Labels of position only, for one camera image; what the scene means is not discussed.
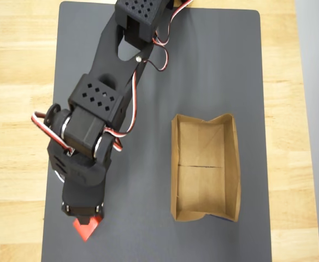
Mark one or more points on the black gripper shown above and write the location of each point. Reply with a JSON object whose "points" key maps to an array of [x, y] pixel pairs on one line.
{"points": [[81, 210]]}

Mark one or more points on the red cube with letter B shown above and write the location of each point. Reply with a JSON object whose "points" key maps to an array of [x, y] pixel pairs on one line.
{"points": [[85, 232]]}

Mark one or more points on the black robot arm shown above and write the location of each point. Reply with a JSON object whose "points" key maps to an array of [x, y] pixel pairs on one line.
{"points": [[107, 62]]}

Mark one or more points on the brown paper box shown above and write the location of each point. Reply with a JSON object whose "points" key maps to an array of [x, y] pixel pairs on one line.
{"points": [[200, 185]]}

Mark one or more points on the dark grey mat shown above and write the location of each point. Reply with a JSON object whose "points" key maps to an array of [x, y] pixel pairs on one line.
{"points": [[148, 191]]}

